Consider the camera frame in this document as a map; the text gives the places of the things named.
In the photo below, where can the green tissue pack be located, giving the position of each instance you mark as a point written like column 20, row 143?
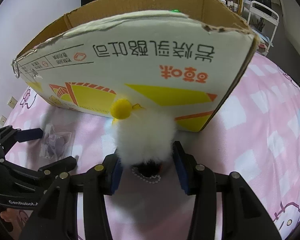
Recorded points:
column 175, row 10

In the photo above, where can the cardboard box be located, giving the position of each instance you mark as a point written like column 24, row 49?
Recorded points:
column 184, row 64

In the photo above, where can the pink hello kitty blanket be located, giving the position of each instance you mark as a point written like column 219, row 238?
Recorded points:
column 256, row 133

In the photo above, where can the white rolling cart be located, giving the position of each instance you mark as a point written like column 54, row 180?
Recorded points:
column 258, row 16

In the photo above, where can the clear plastic bag purple item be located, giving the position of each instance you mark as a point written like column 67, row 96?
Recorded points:
column 56, row 144

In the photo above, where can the wall socket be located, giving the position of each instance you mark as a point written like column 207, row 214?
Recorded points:
column 12, row 102
column 3, row 120

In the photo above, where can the white fluffy plush keychain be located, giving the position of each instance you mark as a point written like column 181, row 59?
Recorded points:
column 143, row 138

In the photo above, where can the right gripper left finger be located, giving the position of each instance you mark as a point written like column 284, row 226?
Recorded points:
column 55, row 216

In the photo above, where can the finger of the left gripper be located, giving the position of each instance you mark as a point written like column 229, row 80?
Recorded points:
column 44, row 176
column 10, row 136

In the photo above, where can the person left hand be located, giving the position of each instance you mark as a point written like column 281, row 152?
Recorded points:
column 12, row 222

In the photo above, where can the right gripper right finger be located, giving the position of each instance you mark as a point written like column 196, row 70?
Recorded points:
column 243, row 215

